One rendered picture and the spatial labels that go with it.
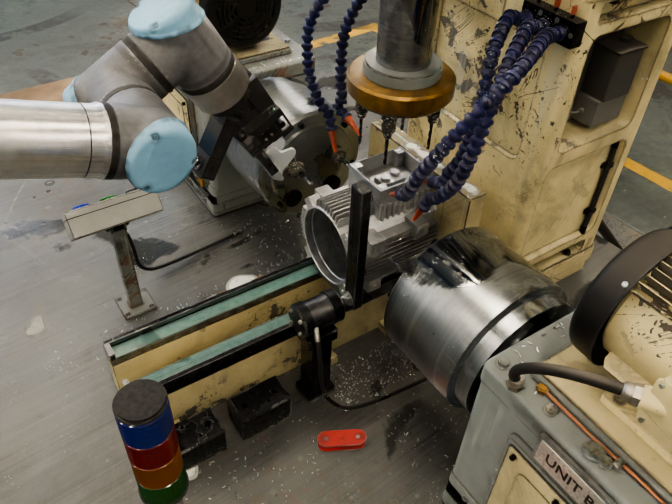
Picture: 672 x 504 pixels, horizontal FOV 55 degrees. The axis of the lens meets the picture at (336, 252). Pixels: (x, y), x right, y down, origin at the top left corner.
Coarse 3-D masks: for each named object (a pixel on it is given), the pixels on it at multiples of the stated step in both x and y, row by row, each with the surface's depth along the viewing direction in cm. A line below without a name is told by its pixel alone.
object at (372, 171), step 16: (368, 160) 121; (400, 160) 124; (416, 160) 121; (352, 176) 120; (368, 176) 122; (384, 176) 119; (400, 176) 120; (384, 192) 114; (384, 208) 116; (400, 208) 119
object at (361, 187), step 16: (352, 192) 98; (368, 192) 96; (352, 208) 99; (368, 208) 98; (352, 224) 101; (368, 224) 100; (352, 240) 103; (352, 256) 105; (352, 272) 107; (352, 288) 109; (352, 304) 111
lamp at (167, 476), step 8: (176, 456) 78; (168, 464) 76; (176, 464) 78; (136, 472) 77; (144, 472) 76; (152, 472) 76; (160, 472) 76; (168, 472) 77; (176, 472) 79; (136, 480) 79; (144, 480) 77; (152, 480) 77; (160, 480) 77; (168, 480) 78; (152, 488) 78
